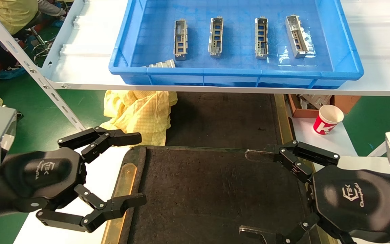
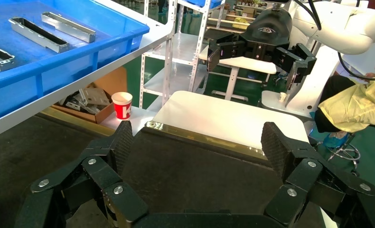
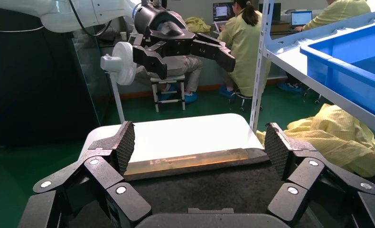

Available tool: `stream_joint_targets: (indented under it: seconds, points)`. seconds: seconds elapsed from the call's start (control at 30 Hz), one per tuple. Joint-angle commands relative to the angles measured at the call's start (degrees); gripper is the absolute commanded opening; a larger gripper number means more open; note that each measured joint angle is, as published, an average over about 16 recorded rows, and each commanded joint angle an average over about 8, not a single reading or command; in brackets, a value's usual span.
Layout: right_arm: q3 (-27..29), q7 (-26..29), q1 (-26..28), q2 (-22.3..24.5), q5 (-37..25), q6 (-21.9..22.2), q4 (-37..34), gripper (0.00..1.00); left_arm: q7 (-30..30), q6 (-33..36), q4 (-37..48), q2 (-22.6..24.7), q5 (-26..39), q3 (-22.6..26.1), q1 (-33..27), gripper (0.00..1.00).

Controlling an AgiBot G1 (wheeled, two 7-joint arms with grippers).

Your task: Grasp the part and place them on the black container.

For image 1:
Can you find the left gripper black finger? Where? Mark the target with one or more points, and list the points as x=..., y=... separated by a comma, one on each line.
x=113, y=207
x=120, y=138

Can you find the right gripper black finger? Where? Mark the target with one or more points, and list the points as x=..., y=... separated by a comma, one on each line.
x=300, y=232
x=317, y=154

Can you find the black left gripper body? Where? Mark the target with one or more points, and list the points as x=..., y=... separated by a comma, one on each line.
x=42, y=176

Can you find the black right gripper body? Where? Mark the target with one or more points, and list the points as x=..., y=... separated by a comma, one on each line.
x=350, y=200

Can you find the grey metal channel part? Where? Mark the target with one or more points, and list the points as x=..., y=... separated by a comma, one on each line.
x=180, y=40
x=296, y=36
x=261, y=38
x=216, y=37

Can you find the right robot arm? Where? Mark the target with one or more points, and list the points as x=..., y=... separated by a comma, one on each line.
x=384, y=239

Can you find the flat-lying grey metal part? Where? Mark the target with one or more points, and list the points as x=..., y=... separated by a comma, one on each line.
x=163, y=63

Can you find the crumpled yellow cloth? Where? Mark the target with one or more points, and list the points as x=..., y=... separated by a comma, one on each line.
x=137, y=112

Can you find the red and white paper cup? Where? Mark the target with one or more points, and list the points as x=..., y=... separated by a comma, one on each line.
x=327, y=123

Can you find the grey metal brackets pile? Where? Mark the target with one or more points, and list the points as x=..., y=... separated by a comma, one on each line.
x=311, y=100

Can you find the brown cardboard box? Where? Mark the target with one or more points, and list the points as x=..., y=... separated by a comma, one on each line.
x=345, y=101

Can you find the black tray with brass edges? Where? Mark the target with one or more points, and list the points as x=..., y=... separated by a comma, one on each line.
x=215, y=196

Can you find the clear plastic film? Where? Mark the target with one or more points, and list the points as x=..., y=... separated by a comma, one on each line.
x=301, y=60

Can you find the black mat with brass strip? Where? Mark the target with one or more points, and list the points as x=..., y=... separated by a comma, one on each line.
x=222, y=115

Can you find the blue shoe cover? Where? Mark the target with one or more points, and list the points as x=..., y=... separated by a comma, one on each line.
x=10, y=73

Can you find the large blue plastic bin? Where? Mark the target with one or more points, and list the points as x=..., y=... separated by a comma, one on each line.
x=242, y=73

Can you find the chrome stool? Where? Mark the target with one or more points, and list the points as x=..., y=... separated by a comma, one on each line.
x=38, y=35

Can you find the seated person in yellow coat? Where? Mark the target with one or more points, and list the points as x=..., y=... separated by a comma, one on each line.
x=12, y=13

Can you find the perforated white shelf post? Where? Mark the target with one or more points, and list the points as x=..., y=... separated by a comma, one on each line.
x=29, y=66

